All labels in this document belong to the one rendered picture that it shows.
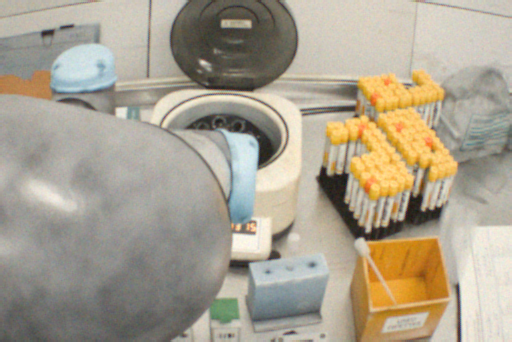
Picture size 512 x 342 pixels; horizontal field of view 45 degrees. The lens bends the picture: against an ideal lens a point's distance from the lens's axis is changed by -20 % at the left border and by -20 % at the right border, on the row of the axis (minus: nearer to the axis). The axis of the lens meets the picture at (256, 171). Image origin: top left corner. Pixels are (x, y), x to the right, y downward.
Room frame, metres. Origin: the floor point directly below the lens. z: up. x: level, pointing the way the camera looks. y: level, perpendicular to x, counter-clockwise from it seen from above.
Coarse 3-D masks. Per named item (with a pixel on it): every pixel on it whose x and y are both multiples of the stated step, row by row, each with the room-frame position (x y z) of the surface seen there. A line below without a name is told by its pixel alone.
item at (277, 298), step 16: (304, 256) 0.67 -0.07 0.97; (320, 256) 0.67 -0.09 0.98; (256, 272) 0.64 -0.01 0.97; (272, 272) 0.64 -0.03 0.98; (288, 272) 0.64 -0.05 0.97; (304, 272) 0.64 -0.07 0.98; (320, 272) 0.64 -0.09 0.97; (256, 288) 0.62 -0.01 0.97; (272, 288) 0.62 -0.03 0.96; (288, 288) 0.63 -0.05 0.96; (304, 288) 0.63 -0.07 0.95; (320, 288) 0.64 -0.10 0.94; (256, 304) 0.62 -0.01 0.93; (272, 304) 0.62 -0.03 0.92; (288, 304) 0.63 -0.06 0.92; (304, 304) 0.64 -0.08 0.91; (320, 304) 0.64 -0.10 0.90; (256, 320) 0.62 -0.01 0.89; (272, 320) 0.62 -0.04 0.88; (288, 320) 0.62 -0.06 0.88; (304, 320) 0.62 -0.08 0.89; (320, 320) 0.63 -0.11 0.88
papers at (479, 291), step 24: (480, 240) 0.79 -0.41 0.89; (504, 240) 0.79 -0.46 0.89; (480, 264) 0.73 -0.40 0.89; (504, 264) 0.73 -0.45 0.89; (480, 288) 0.67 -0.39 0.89; (504, 288) 0.67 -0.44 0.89; (480, 312) 0.62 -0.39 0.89; (504, 312) 0.61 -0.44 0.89; (480, 336) 0.56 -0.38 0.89; (504, 336) 0.56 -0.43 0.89
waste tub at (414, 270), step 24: (408, 240) 0.71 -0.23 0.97; (432, 240) 0.71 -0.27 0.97; (360, 264) 0.68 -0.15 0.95; (384, 264) 0.70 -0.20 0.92; (408, 264) 0.71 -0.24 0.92; (432, 264) 0.69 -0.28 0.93; (360, 288) 0.65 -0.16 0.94; (408, 288) 0.69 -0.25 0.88; (432, 288) 0.66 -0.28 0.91; (360, 312) 0.61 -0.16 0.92; (384, 312) 0.57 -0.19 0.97; (408, 312) 0.58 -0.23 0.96; (432, 312) 0.58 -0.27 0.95; (360, 336) 0.58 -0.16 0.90; (384, 336) 0.58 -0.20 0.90; (408, 336) 0.58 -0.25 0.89
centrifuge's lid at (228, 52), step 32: (192, 0) 1.08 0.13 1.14; (224, 0) 1.11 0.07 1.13; (256, 0) 1.10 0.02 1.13; (192, 32) 1.09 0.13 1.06; (224, 32) 1.10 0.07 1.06; (256, 32) 1.10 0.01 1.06; (288, 32) 1.08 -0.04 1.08; (192, 64) 1.07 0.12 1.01; (224, 64) 1.08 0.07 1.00; (256, 64) 1.08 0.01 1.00; (288, 64) 1.03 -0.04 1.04
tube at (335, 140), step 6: (336, 132) 0.93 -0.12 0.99; (336, 138) 0.91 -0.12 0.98; (336, 144) 0.91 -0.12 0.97; (330, 150) 0.92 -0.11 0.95; (336, 150) 0.92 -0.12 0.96; (330, 156) 0.92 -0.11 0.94; (336, 156) 0.92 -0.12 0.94; (330, 162) 0.92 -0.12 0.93; (330, 168) 0.92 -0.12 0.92; (330, 174) 0.92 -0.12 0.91
